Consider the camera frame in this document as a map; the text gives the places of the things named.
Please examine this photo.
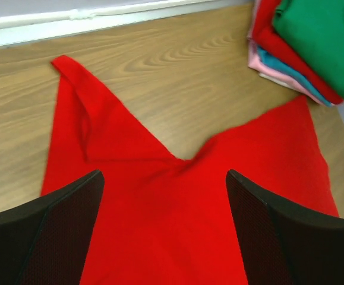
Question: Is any pink folded t shirt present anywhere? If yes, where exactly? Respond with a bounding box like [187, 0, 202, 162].
[247, 1, 333, 106]

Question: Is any red folded t shirt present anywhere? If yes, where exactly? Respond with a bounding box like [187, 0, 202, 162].
[252, 1, 343, 105]

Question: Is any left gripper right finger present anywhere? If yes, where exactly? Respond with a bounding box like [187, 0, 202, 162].
[226, 170, 344, 284]

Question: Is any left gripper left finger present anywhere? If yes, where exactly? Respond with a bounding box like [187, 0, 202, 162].
[0, 170, 105, 284]

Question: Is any white folded t shirt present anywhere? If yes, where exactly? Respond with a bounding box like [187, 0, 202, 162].
[259, 72, 291, 88]

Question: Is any blue folded t shirt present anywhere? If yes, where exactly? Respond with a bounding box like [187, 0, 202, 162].
[255, 45, 334, 107]

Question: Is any green folded t shirt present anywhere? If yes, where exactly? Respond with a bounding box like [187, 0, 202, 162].
[272, 0, 344, 99]

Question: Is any red t shirt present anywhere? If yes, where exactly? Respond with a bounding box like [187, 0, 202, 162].
[252, 1, 343, 105]
[42, 55, 338, 284]

